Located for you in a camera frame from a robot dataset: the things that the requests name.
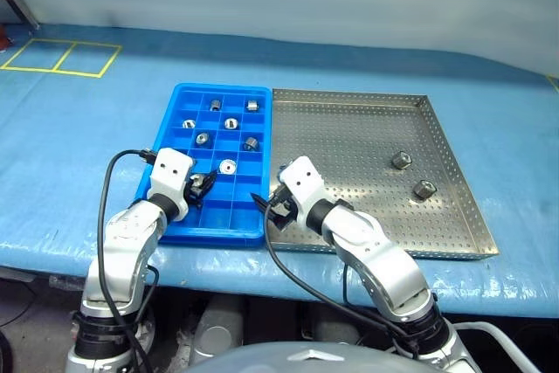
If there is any grey robot torso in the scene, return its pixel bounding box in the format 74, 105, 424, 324
187, 341, 443, 373

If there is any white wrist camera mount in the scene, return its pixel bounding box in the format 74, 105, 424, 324
278, 155, 328, 228
149, 148, 197, 221

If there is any perforated metal tray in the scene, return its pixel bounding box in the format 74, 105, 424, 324
263, 87, 500, 260

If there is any grey rounded cylinder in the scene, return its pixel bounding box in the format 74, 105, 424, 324
190, 294, 245, 365
300, 302, 363, 346

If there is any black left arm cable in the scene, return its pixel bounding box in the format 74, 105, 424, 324
96, 149, 159, 373

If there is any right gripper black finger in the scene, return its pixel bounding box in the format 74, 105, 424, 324
249, 191, 271, 214
263, 211, 287, 233

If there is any blue compartment tray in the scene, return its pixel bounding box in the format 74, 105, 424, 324
134, 82, 273, 248

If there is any thin black cable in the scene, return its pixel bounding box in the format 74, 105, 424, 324
130, 264, 161, 321
340, 263, 350, 307

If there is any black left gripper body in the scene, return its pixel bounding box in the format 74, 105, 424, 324
182, 180, 207, 211

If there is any white curved tube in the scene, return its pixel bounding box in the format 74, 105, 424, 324
452, 321, 523, 373

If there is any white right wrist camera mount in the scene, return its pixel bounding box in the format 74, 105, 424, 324
278, 155, 328, 228

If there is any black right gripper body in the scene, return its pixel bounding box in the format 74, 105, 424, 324
268, 190, 301, 229

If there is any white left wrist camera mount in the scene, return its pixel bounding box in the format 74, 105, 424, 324
149, 148, 197, 221

